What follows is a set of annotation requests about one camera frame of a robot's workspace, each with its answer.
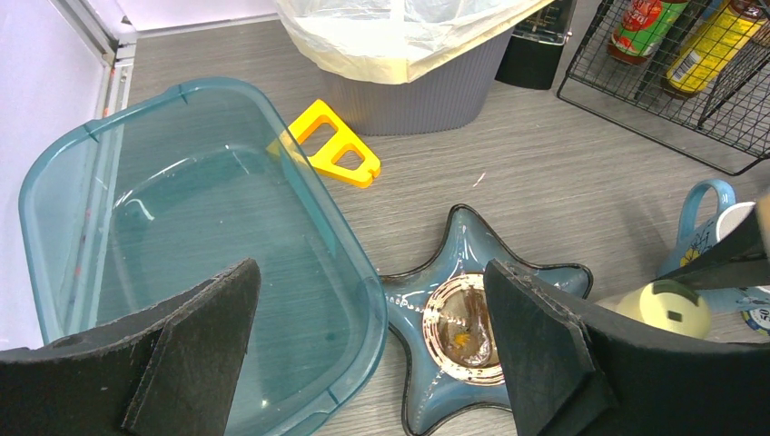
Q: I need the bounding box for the yellow cap spice jar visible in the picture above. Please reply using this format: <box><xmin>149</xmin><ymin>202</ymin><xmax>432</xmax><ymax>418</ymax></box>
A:
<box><xmin>597</xmin><ymin>280</ymin><xmax>712</xmax><ymax>339</ymax></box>

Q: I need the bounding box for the poker chip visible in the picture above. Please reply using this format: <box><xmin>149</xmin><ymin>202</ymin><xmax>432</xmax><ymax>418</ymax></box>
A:
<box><xmin>740</xmin><ymin>308</ymin><xmax>770</xmax><ymax>336</ymax></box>

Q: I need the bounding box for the small brown cap bottle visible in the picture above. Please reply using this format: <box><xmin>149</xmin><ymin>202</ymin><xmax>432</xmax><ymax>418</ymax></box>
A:
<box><xmin>661</xmin><ymin>1</ymin><xmax>768</xmax><ymax>100</ymax></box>

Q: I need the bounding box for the white trash bag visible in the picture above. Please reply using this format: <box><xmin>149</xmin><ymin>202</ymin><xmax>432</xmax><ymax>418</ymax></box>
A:
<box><xmin>275</xmin><ymin>0</ymin><xmax>549</xmax><ymax>84</ymax></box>

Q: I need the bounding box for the teal transparent plastic tub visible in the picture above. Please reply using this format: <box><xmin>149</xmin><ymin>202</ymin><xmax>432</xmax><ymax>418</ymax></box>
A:
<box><xmin>18</xmin><ymin>77</ymin><xmax>387</xmax><ymax>435</ymax></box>

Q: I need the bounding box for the blue floral mug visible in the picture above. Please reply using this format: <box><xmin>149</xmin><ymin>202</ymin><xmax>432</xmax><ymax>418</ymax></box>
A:
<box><xmin>657</xmin><ymin>179</ymin><xmax>769</xmax><ymax>312</ymax></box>

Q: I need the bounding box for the yellow cap sauce bottle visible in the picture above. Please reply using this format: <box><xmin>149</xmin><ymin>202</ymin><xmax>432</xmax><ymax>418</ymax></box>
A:
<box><xmin>607</xmin><ymin>0</ymin><xmax>688</xmax><ymax>65</ymax></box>

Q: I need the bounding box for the blue star-shaped plate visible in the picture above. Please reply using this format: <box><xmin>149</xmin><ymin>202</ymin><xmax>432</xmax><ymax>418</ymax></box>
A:
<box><xmin>380</xmin><ymin>203</ymin><xmax>594</xmax><ymax>435</ymax></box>

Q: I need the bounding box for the black device behind bin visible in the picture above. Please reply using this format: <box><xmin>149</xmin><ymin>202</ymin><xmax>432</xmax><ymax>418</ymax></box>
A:
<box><xmin>495</xmin><ymin>0</ymin><xmax>577</xmax><ymax>90</ymax></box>

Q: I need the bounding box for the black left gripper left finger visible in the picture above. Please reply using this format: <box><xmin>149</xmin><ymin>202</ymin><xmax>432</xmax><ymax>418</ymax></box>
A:
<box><xmin>1</xmin><ymin>258</ymin><xmax>261</xmax><ymax>435</ymax></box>

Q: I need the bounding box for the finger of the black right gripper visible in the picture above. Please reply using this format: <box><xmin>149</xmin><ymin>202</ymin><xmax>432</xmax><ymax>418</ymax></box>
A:
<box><xmin>658</xmin><ymin>204</ymin><xmax>769</xmax><ymax>290</ymax></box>

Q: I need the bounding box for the yellow plastic holder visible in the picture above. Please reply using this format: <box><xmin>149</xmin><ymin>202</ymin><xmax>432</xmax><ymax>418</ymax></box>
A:
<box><xmin>266</xmin><ymin>99</ymin><xmax>381</xmax><ymax>188</ymax></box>

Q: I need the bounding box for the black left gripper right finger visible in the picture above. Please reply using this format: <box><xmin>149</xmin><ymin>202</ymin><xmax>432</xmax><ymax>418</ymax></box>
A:
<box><xmin>484</xmin><ymin>260</ymin><xmax>769</xmax><ymax>435</ymax></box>

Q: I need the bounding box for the grey trash bin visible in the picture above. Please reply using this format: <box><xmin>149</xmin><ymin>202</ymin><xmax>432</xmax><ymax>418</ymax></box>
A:
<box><xmin>321</xmin><ymin>30</ymin><xmax>512</xmax><ymax>136</ymax></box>

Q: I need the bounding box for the black wire rack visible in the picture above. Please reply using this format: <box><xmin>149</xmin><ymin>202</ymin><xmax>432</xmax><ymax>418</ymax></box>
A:
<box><xmin>557</xmin><ymin>1</ymin><xmax>769</xmax><ymax>175</ymax></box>

